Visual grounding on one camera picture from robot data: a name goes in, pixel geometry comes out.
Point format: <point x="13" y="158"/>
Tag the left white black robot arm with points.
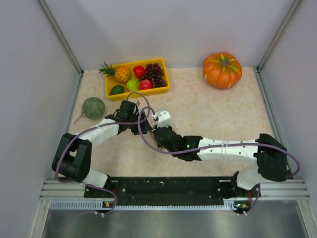
<point x="74" y="152"/>

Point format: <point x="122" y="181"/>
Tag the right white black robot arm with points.
<point x="266" y="157"/>

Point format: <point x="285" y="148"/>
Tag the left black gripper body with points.
<point x="134" y="118"/>

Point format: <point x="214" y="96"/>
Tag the red toy apple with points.
<point x="145" y="85"/>

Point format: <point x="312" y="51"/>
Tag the aluminium rail frame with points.
<point x="292" y="189"/>

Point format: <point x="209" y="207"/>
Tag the green toy lime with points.
<point x="117" y="89"/>

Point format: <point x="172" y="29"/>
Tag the purple toy grapes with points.
<point x="155" y="74"/>

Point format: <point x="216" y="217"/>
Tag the orange toy pumpkin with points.
<point x="222" y="70"/>

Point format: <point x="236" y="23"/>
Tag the toy pineapple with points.
<point x="120" y="74"/>

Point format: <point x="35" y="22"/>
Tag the brown cardboard express box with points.
<point x="154" y="142"/>

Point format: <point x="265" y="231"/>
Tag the red toy tomato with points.
<point x="139" y="71"/>

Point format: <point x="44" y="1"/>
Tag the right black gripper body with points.
<point x="176" y="155"/>

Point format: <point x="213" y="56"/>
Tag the yellow plastic tray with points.
<point x="110" y="82"/>

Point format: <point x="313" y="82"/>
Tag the green toy melon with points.
<point x="92" y="108"/>

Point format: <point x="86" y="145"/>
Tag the green toy pear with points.
<point x="132" y="85"/>

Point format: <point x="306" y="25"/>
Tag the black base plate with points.
<point x="165" y="191"/>

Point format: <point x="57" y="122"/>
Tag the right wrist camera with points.
<point x="162" y="119"/>

